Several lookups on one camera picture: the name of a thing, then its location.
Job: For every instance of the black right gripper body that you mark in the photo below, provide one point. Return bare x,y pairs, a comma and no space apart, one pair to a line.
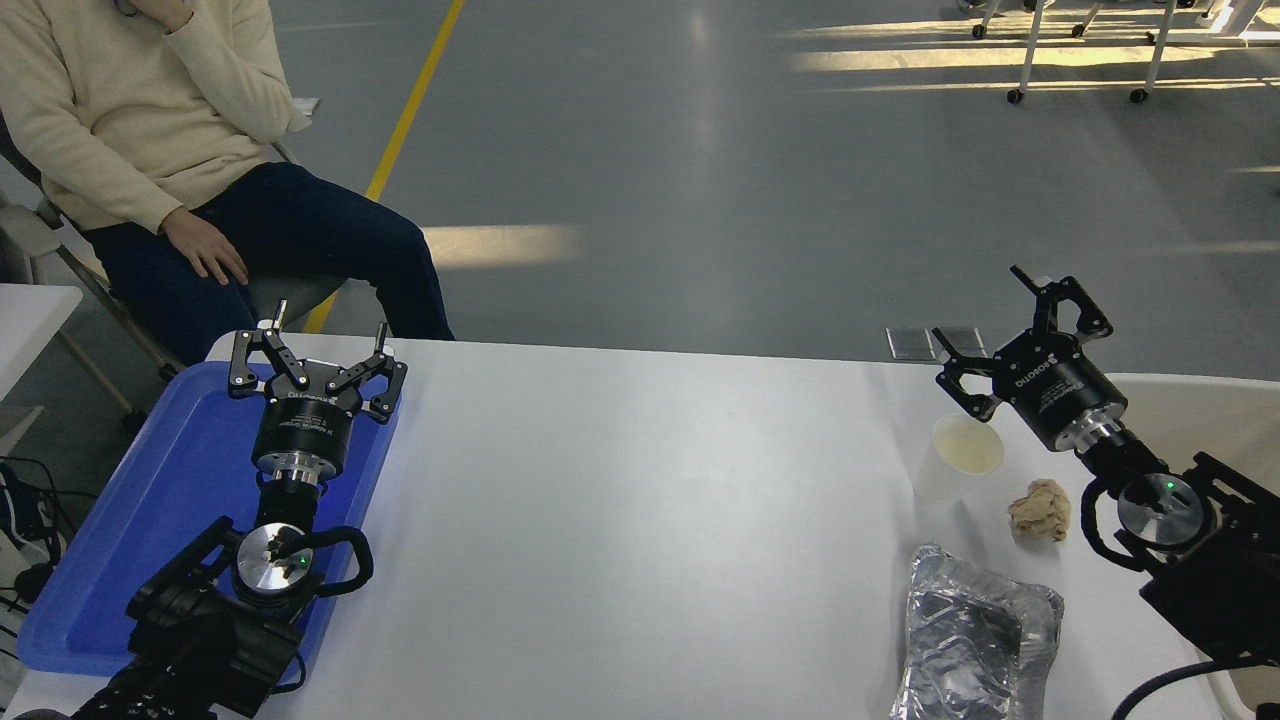
1060,385

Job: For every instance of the crumpled tan paper ball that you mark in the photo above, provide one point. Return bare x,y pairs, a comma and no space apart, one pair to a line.
1040,510

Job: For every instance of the crumpled silver foil tray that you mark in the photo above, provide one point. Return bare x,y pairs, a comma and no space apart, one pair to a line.
975,640

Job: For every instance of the white wheeled frame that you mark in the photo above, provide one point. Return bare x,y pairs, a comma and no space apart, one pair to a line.
990,15

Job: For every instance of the large pale bin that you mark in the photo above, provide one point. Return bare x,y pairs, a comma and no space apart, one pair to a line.
1200,410

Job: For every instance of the metal floor plate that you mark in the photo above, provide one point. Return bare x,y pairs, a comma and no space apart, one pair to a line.
910,343
965,338

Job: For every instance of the person's right hand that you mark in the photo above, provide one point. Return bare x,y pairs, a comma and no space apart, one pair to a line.
205,250

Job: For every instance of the blue plastic tray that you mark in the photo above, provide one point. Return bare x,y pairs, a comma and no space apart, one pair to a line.
150,500

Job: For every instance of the person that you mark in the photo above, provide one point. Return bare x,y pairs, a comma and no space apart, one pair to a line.
100,100

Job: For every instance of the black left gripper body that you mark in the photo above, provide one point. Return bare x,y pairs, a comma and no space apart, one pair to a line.
300,425

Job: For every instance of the white paper cup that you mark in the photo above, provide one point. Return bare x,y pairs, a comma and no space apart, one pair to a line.
955,455

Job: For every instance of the white wheeled chair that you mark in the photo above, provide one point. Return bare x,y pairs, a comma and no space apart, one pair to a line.
1028,55

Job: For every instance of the person's left hand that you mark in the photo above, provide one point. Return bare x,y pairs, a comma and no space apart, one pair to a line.
160,12

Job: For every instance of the white side table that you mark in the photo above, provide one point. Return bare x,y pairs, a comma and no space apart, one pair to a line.
30,320

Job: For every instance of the grey folding chair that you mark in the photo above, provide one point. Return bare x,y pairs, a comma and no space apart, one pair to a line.
290,295

